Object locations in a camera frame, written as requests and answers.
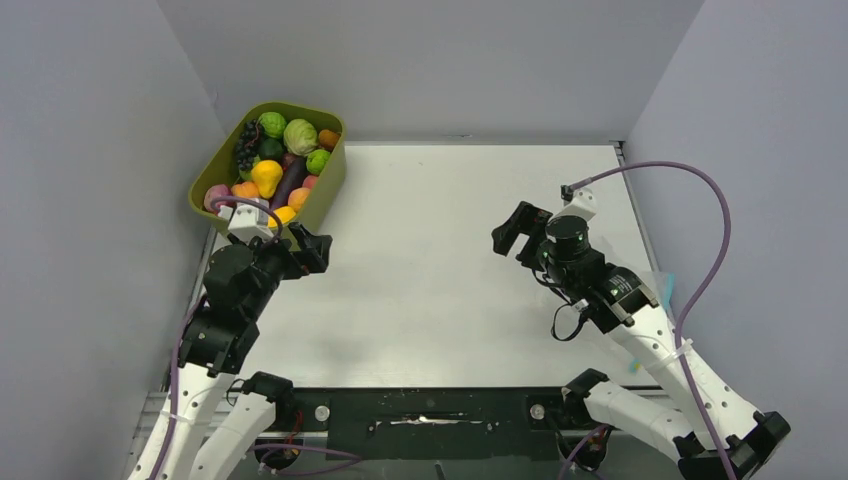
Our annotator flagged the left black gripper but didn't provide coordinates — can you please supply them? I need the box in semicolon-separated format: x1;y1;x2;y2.
231;221;331;318

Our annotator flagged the yellow bell pepper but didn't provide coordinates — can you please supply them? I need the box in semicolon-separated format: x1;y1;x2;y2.
251;160;284;199

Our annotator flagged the orange peach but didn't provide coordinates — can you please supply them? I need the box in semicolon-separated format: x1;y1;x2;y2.
231;181;261;199

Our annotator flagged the clear zip top bag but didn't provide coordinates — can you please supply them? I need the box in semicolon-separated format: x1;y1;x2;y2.
652;271;676;315

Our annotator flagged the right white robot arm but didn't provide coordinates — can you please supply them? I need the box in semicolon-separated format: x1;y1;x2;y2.
492;202;791;479

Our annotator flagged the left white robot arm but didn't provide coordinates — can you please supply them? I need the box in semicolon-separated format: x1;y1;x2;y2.
129;222;333;479

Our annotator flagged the yellow mango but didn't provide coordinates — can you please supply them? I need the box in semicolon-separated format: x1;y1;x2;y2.
268;206;297;229

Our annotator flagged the orange apricot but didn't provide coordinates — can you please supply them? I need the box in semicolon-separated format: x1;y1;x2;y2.
287;187;311;212

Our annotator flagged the red apple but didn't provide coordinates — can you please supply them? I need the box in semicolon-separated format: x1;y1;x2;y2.
302;175;319;190

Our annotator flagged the purple eggplant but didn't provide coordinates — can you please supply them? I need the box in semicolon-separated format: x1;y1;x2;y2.
270;156;309;210

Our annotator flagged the lime green fruit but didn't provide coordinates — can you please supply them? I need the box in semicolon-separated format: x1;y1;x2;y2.
305;149;331;176

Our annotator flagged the orange tangerine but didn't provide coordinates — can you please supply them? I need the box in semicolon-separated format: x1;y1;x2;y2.
318;129;341;152

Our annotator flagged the dark green avocado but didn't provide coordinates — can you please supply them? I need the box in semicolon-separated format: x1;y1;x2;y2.
257;138;286;161

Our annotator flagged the green cabbage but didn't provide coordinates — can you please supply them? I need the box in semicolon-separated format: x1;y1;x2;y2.
283;119;319;157

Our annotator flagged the pink red onion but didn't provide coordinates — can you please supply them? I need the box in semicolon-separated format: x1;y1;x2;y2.
203;184;231;215

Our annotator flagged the olive green plastic bin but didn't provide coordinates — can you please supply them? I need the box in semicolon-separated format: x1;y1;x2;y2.
187;102;347;235

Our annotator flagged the dark grape bunch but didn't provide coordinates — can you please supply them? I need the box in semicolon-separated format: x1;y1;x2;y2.
233;119;264;173

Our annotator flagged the green bumpy fruit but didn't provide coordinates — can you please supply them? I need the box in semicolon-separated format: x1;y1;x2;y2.
258;112;287;139

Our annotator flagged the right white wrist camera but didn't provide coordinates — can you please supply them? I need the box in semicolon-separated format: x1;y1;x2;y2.
558;185;598;222

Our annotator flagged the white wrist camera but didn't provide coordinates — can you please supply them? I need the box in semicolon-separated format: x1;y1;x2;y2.
558;185;598;222
217;203;274;244

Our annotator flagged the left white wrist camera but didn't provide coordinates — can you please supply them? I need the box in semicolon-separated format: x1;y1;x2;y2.
217;203;274;244

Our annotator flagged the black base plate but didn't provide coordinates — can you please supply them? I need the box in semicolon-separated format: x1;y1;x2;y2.
250;387;597;474

